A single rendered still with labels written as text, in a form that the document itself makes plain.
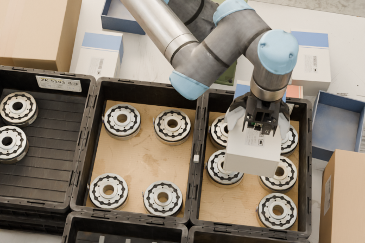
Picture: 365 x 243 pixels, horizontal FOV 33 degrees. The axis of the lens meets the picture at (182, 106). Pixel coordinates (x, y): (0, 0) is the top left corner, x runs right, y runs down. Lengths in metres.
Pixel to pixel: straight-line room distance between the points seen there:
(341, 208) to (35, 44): 0.98
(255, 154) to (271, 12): 0.89
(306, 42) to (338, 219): 0.62
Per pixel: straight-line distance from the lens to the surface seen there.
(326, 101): 2.00
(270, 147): 1.41
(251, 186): 1.70
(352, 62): 2.13
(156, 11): 1.32
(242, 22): 1.20
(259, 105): 1.26
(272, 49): 1.15
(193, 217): 1.54
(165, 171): 1.70
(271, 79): 1.19
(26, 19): 1.93
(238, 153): 1.39
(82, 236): 1.65
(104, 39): 1.98
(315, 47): 2.02
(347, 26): 2.22
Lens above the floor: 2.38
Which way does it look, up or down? 59 degrees down
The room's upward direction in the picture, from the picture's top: 3 degrees clockwise
